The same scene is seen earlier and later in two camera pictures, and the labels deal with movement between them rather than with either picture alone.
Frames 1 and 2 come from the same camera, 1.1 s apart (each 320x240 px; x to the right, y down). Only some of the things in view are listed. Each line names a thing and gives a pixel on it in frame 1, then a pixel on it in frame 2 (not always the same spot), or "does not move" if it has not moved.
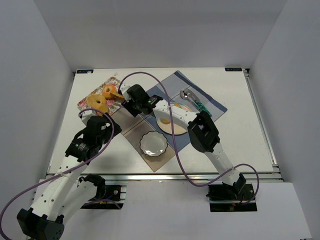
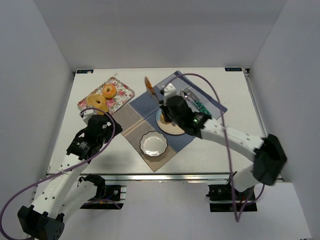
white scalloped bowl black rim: [153, 143] does not move
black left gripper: [110, 126] does not move
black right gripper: [127, 106] -> [166, 113]
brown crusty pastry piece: [115, 96] -> [148, 86]
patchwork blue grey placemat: [159, 136] does not move
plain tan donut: [97, 102] does not move
